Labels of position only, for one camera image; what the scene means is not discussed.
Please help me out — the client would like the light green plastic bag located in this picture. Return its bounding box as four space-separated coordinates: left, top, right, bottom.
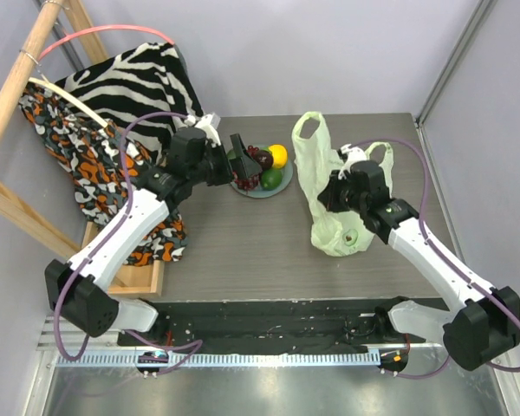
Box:
291 111 374 257

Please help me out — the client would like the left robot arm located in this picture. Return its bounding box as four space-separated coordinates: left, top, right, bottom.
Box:
44 127 262 337

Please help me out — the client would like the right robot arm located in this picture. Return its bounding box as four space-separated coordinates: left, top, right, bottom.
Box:
318 161 520 371

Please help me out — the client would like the red grape bunch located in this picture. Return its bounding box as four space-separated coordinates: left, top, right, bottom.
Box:
234 145 261 192

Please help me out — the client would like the green lime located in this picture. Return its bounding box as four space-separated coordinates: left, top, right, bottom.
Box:
260 168 283 191

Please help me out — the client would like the yellow lemon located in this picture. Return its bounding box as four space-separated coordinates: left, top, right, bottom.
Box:
268 144 288 169

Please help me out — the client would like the light blue plate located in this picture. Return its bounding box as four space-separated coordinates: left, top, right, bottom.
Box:
231 145 293 198

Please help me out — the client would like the zebra pattern cloth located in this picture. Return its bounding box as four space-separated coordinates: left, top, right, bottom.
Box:
54 41 213 151

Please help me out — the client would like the orange camouflage cloth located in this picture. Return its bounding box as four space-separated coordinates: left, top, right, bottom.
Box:
18 82 187 267

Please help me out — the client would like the cream hanger hoop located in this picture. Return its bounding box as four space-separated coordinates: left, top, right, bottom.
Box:
29 77 108 128

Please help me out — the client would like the pink hanger hoop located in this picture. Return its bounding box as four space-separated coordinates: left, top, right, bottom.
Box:
38 24 178 62

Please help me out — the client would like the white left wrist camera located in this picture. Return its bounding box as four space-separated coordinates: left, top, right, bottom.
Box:
184 113 222 147

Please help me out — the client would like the wooden clothes rack frame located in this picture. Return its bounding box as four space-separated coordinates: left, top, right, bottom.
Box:
0 0 166 298

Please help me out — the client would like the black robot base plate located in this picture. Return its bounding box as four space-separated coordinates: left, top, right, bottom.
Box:
116 296 452 353

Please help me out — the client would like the slotted cable duct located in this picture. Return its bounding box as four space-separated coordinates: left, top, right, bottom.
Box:
56 348 380 368

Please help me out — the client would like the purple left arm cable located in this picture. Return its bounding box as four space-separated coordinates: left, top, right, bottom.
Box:
52 110 205 376

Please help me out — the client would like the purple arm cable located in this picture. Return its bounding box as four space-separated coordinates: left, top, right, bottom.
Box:
52 110 205 376
350 139 520 379

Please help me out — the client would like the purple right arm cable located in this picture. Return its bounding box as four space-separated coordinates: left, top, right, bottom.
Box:
350 139 520 379

